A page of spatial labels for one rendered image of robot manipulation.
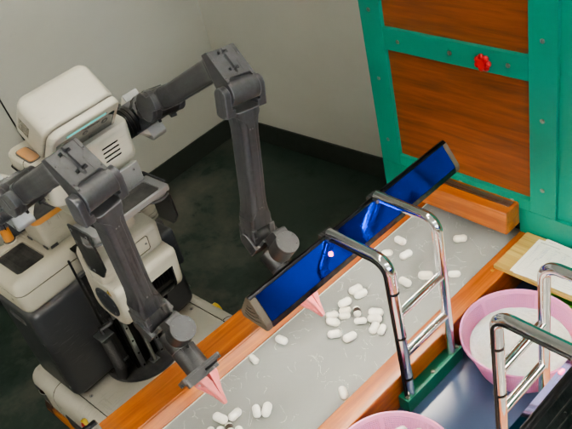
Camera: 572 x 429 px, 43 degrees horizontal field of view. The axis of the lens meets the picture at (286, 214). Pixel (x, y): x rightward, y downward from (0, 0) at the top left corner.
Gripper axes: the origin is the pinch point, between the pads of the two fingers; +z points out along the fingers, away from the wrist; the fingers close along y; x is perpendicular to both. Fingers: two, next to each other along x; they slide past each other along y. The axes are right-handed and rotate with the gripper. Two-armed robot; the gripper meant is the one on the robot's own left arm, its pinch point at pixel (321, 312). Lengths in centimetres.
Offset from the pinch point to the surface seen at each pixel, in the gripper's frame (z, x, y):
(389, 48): -40, -19, 55
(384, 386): 21.4, -9.4, -4.4
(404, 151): -20, 7, 57
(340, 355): 10.4, 2.5, -2.3
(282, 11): -119, 95, 128
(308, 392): 11.9, 1.6, -14.8
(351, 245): -5.4, -33.3, -0.7
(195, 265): -57, 150, 37
